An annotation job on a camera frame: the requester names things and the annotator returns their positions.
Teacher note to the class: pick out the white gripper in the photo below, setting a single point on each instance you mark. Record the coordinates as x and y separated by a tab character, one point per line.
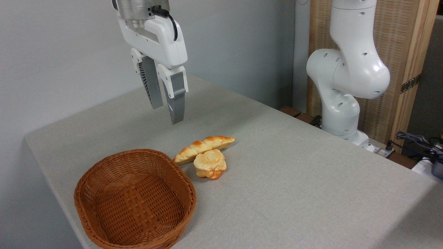
152	41

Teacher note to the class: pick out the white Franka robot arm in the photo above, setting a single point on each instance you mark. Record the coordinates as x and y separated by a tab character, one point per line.
349	69

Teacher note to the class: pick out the long braided bread loaf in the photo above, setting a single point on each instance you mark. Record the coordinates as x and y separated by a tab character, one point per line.
202	147

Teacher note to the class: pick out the round muffin bread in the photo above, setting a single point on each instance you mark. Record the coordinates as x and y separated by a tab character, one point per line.
209	164

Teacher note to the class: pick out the brown wicker basket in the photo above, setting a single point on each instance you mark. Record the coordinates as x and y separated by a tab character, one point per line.
135	200

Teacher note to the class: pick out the wooden rattan folding screen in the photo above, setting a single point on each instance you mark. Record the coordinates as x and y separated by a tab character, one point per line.
398	69

